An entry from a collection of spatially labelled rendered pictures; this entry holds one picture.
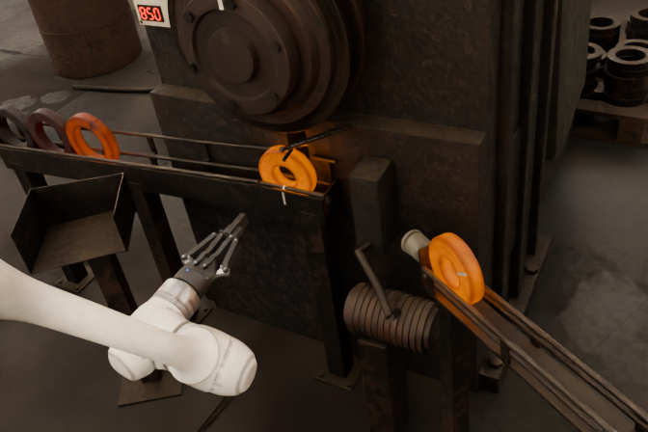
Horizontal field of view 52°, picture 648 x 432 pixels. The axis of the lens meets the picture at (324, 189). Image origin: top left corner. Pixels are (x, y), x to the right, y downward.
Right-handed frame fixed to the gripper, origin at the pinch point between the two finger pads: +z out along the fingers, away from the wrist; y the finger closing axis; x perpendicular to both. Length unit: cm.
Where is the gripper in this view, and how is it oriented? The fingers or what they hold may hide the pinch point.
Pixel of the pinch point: (236, 227)
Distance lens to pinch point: 154.7
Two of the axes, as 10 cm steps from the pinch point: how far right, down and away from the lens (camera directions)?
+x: -1.6, -7.6, -6.3
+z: 4.6, -6.3, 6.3
